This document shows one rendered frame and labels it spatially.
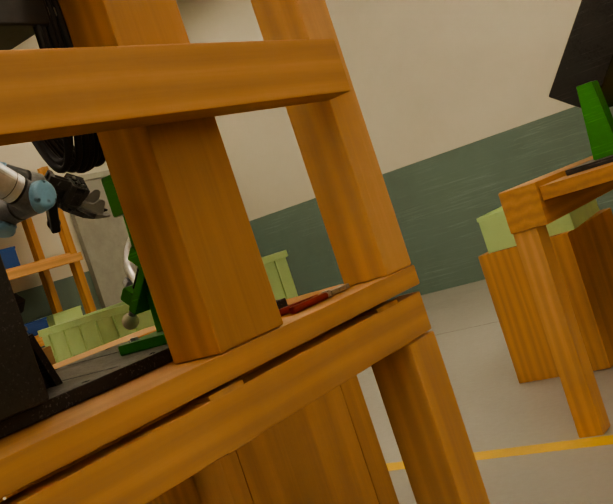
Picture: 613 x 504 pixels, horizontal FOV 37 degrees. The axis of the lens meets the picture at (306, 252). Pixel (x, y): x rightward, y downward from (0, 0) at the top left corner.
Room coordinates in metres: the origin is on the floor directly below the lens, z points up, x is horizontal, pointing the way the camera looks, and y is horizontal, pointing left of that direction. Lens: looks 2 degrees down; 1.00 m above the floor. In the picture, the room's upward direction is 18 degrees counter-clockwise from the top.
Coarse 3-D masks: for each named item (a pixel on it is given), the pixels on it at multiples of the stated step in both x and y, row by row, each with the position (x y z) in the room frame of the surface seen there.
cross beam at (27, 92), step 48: (48, 48) 1.01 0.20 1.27; (96, 48) 1.06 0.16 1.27; (144, 48) 1.13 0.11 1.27; (192, 48) 1.20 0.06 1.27; (240, 48) 1.28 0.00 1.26; (288, 48) 1.37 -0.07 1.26; (336, 48) 1.47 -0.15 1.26; (0, 96) 0.94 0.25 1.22; (48, 96) 0.99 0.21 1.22; (96, 96) 1.04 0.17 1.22; (144, 96) 1.10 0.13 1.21; (192, 96) 1.17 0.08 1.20; (240, 96) 1.25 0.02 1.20; (288, 96) 1.34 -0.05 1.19; (336, 96) 1.49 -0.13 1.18; (0, 144) 0.97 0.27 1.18
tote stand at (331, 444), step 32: (352, 384) 2.41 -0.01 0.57; (320, 416) 2.31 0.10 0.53; (352, 416) 2.38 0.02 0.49; (256, 448) 2.16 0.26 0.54; (288, 448) 2.22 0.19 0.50; (320, 448) 2.29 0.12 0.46; (352, 448) 2.36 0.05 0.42; (256, 480) 2.14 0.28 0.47; (288, 480) 2.20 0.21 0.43; (320, 480) 2.26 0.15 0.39; (352, 480) 2.33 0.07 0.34; (384, 480) 2.41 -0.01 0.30
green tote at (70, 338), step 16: (272, 256) 2.32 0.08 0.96; (272, 272) 2.31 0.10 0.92; (288, 272) 2.35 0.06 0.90; (272, 288) 2.30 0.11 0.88; (288, 288) 2.34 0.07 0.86; (80, 320) 2.34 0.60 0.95; (96, 320) 2.28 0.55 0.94; (112, 320) 2.23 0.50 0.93; (144, 320) 2.14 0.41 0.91; (48, 336) 2.48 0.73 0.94; (64, 336) 2.41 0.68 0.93; (80, 336) 2.36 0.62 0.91; (96, 336) 2.31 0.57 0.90; (112, 336) 2.26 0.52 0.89; (64, 352) 2.44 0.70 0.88; (80, 352) 2.38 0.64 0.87
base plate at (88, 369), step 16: (112, 352) 1.56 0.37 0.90; (144, 352) 1.34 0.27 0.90; (160, 352) 1.26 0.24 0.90; (64, 368) 1.56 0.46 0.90; (80, 368) 1.44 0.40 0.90; (96, 368) 1.33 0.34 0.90; (112, 368) 1.24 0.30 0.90; (128, 368) 1.21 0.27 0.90; (144, 368) 1.23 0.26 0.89; (64, 384) 1.24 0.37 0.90; (80, 384) 1.16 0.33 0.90; (96, 384) 1.17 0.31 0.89; (112, 384) 1.19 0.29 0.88; (48, 400) 1.11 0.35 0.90; (64, 400) 1.12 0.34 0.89; (80, 400) 1.14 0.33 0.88; (16, 416) 1.07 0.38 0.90; (32, 416) 1.08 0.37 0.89; (48, 416) 1.10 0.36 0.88; (0, 432) 1.04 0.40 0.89
